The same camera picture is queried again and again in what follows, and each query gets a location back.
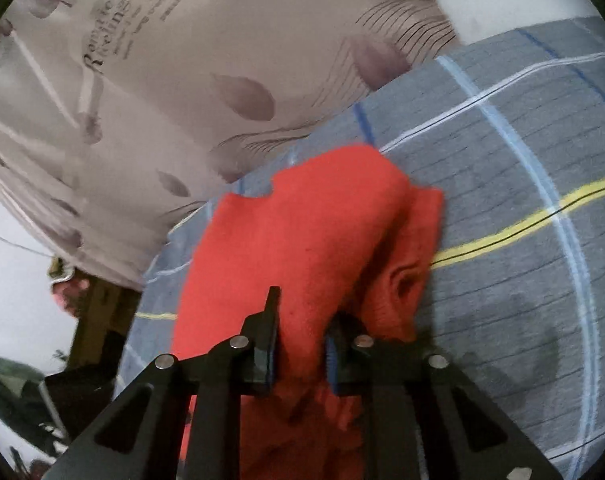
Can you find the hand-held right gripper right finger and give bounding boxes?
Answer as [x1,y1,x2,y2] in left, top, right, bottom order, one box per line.
[324,316,565,480]

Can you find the wooden post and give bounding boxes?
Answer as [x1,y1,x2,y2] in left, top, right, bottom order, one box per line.
[70,275,143,376]

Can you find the pink object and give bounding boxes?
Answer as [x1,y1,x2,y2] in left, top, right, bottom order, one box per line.
[50,257,90,317]

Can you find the beige leaf print curtain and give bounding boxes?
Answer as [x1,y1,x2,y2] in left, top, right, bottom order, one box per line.
[0,0,463,291]

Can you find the thin wall cable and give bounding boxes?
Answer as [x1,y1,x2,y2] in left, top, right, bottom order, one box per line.
[0,217,58,261]

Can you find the grey checked bed sheet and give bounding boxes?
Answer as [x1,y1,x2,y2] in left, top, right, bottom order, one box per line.
[115,15,605,480]

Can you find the red knit sweater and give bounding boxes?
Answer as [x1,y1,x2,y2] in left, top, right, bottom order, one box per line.
[171,144,445,480]

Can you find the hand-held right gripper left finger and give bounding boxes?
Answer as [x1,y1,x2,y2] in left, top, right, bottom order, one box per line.
[42,286,282,480]

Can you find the black object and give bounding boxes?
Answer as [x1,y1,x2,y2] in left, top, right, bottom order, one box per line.
[42,330,126,441]

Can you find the dark green object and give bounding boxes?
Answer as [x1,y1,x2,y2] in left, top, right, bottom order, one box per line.
[0,352,68,456]

